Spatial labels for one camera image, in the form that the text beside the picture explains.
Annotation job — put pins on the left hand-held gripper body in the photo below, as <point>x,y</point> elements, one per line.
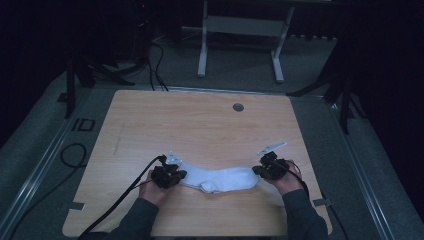
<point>166,173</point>

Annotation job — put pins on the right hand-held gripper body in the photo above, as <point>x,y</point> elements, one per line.
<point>274,166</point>

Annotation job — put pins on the person's right hand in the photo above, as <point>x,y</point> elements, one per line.
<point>288,183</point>

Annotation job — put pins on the person's left hand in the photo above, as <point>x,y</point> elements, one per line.
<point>151,193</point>

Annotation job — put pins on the grey tape piece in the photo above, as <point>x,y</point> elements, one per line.
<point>77,206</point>
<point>322,202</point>

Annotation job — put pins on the grey table grommet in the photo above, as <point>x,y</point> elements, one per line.
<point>238,107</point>

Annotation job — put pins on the black metal stand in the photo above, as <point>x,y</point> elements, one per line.
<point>345,106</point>
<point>70,86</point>

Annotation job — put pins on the dark equipment tower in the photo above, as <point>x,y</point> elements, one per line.
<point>144,30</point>

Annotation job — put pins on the metal floor rail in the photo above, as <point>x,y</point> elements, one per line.
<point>360,173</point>
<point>36,180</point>

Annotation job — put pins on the white metal table frame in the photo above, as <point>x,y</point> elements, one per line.
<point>243,26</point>

